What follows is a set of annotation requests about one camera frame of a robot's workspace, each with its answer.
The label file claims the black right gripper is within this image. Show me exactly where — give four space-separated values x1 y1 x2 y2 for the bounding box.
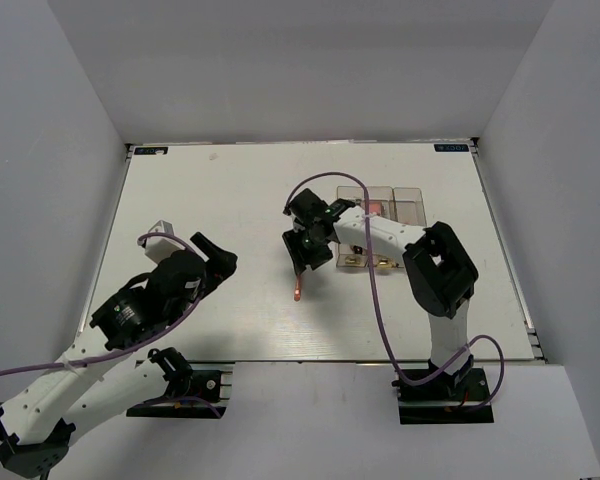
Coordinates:
282 224 334 277

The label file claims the rose gold blush palette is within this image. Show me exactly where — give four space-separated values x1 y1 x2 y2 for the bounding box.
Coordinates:
369 201 385 216

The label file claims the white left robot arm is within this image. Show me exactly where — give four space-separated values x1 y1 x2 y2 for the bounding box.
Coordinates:
0 230 238 479

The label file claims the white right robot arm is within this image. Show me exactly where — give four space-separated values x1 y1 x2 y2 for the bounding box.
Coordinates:
283 189 478 399

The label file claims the clear acrylic organizer tray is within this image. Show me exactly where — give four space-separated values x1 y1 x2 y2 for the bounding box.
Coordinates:
336 186 427 269

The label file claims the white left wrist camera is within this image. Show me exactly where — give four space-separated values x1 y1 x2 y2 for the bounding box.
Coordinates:
138 220 181 264

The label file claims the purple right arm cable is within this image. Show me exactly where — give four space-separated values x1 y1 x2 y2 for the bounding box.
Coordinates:
283 171 506 411

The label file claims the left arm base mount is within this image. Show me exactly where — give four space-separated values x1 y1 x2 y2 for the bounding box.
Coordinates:
126 347 233 419

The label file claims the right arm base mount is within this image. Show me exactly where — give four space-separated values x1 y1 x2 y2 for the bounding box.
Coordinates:
391 368 494 425

